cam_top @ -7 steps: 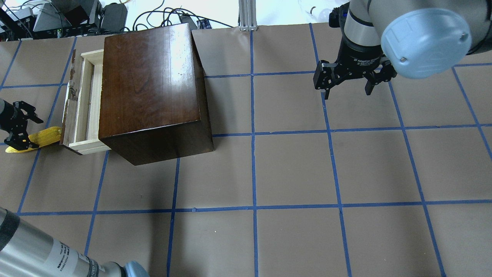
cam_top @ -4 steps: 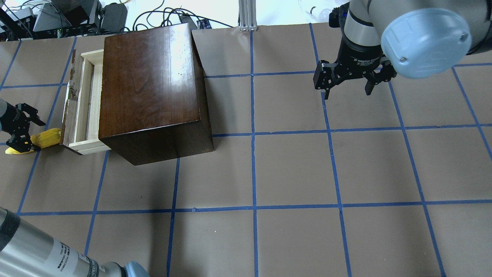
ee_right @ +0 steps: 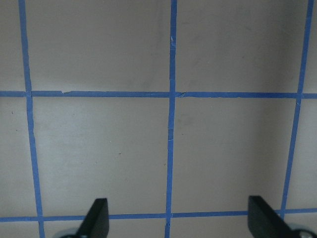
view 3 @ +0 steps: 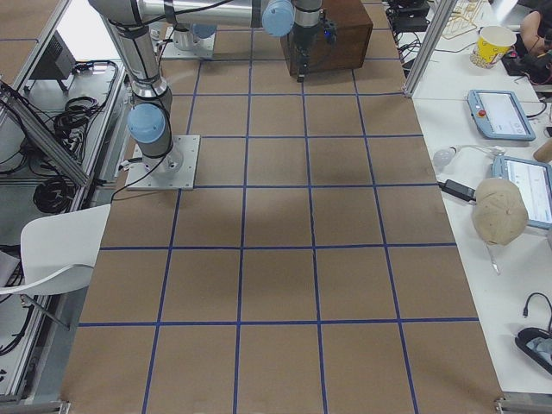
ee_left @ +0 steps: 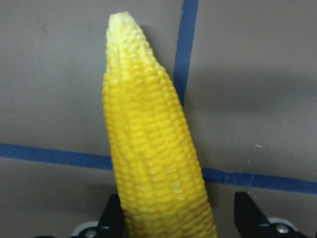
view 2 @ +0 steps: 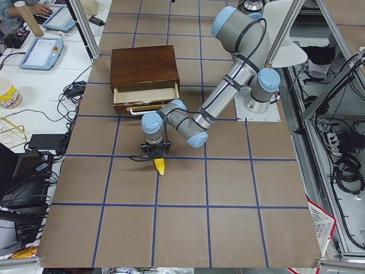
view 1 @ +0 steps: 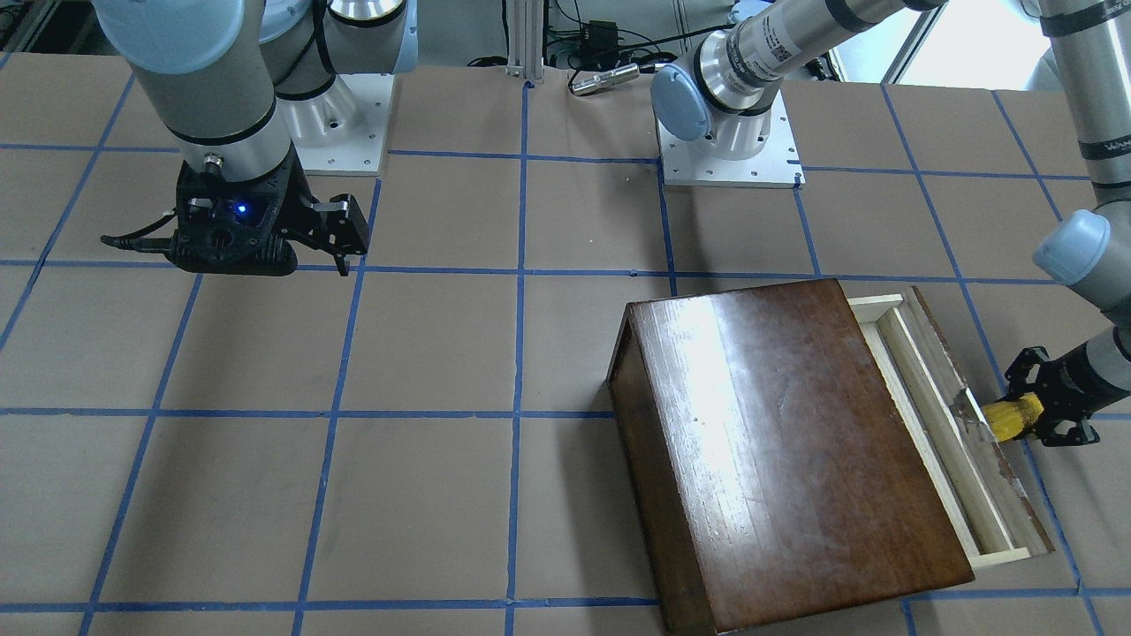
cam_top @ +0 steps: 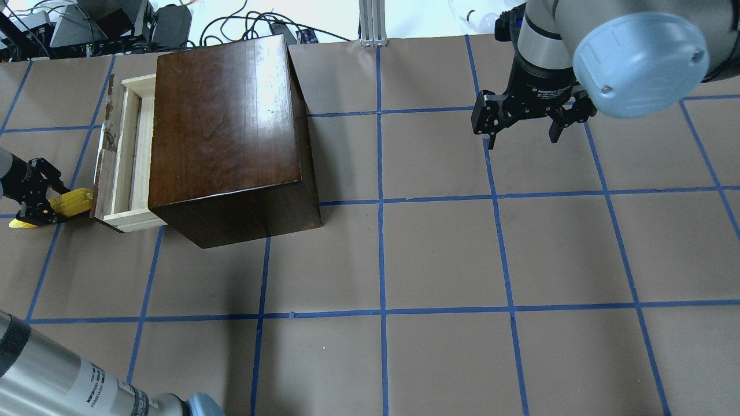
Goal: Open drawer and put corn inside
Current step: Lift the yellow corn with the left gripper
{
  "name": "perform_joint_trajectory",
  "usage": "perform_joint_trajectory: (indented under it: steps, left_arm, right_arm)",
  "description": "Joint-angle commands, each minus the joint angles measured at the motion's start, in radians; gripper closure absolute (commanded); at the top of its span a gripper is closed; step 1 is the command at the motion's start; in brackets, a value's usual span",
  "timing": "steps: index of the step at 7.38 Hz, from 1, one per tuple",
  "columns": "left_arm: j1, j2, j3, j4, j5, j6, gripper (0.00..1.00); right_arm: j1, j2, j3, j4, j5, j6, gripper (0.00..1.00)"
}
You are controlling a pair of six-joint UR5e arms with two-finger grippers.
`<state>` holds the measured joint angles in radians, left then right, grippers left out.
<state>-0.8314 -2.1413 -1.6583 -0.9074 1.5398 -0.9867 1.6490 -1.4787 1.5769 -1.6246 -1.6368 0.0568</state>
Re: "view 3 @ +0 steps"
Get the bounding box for blue teach pendant near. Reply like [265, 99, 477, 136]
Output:
[491, 155, 551, 229]

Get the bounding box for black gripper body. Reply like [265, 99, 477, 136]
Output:
[292, 11, 337, 65]

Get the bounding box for beige baseball cap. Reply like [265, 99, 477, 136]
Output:
[472, 178, 529, 246]

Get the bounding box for white plastic chair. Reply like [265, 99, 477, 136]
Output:
[1, 204, 111, 330]

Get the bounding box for person at desk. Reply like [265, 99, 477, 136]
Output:
[514, 1, 551, 85]

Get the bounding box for black power adapter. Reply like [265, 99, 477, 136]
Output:
[438, 179, 476, 202]

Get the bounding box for coiled black cables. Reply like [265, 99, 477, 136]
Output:
[33, 175, 75, 215]

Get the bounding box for grey control box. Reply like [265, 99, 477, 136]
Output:
[29, 31, 76, 92]

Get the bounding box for blue teach pendant far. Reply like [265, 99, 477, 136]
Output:
[467, 90, 536, 141]

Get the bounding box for aluminium frame post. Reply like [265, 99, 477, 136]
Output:
[403, 0, 456, 97]

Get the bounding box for gold wire rack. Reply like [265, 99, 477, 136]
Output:
[442, 0, 492, 40]

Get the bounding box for white light bulb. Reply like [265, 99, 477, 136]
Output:
[432, 147, 459, 171]

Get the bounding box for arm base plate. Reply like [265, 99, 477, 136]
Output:
[162, 24, 216, 60]
[125, 135, 201, 191]

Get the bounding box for yellow popcorn paper cup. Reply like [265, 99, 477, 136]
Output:
[469, 26, 517, 69]

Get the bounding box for blue teach pendant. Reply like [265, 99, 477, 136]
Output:
[467, 90, 536, 141]
[491, 155, 551, 229]

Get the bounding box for dark wooden drawer box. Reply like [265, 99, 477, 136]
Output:
[280, 0, 373, 81]

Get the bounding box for cardboard tube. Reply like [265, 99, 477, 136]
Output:
[533, 139, 552, 163]

